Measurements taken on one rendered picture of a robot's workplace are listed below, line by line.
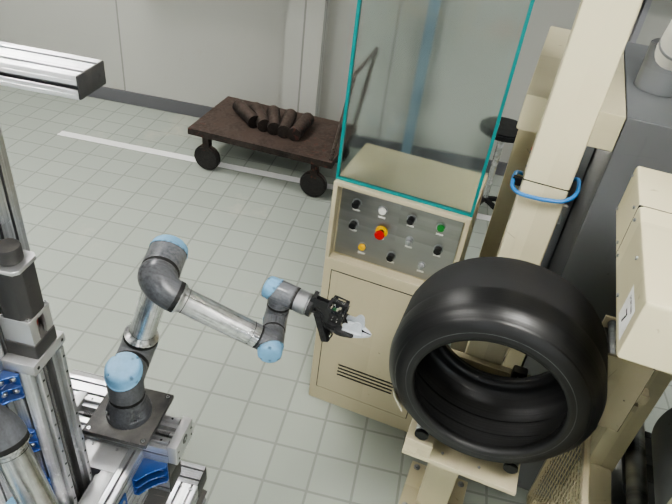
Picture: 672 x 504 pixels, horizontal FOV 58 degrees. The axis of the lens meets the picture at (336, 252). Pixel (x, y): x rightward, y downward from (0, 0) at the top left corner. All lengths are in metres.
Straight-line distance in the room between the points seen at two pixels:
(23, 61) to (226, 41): 4.35
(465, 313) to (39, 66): 1.10
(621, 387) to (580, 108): 0.90
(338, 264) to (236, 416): 0.98
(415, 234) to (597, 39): 1.10
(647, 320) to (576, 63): 0.71
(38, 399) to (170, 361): 1.63
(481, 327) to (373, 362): 1.33
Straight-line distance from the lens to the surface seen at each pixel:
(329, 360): 2.96
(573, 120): 1.73
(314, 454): 2.99
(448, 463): 2.08
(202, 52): 5.65
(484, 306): 1.59
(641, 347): 1.31
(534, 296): 1.64
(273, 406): 3.15
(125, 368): 2.07
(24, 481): 1.60
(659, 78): 2.27
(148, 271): 1.80
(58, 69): 1.20
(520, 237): 1.90
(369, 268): 2.55
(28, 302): 1.61
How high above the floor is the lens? 2.45
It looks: 36 degrees down
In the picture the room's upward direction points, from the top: 8 degrees clockwise
